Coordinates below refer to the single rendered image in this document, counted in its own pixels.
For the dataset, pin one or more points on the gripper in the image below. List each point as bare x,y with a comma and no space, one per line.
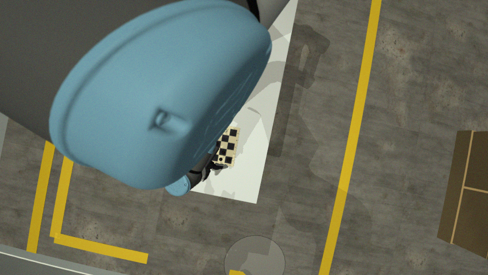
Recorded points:
216,167

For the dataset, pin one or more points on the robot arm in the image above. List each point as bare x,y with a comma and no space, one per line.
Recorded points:
141,90

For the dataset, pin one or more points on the black and cream chessboard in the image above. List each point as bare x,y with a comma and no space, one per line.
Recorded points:
228,143

